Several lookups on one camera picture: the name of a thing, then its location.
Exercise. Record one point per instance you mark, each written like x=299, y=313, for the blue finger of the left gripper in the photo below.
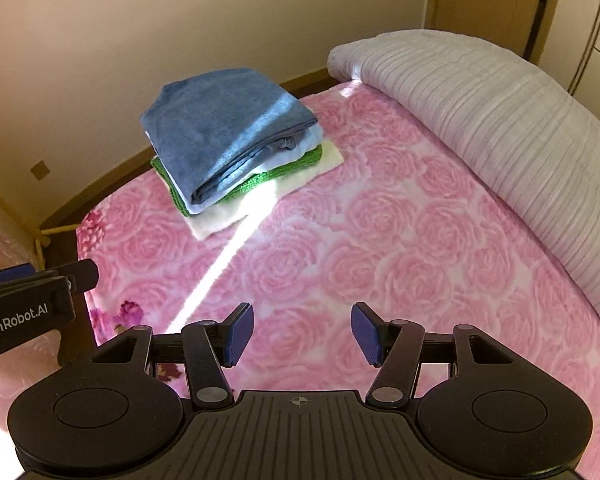
x=23, y=270

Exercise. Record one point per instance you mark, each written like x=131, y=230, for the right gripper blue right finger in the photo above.
x=394, y=348

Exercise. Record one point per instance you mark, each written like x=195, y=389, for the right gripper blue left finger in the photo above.
x=208, y=348

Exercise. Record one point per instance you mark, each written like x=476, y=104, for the blue denim jeans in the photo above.
x=212, y=130

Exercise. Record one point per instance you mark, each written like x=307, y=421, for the pink curtain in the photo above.
x=22, y=367

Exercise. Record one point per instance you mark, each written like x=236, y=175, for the pink rose bed blanket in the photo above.
x=401, y=225

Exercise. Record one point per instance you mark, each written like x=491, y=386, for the cream folded garment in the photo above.
x=262, y=199

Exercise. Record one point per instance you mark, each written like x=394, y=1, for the green folded garment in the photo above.
x=307, y=160

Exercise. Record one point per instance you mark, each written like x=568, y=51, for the light blue folded garment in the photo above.
x=308, y=141

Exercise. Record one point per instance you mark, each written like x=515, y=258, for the grey striped quilt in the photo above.
x=517, y=129

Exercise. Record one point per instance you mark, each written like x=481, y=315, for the brown wooden door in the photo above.
x=521, y=26

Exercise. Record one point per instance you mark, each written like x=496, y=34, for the wall socket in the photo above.
x=40, y=170

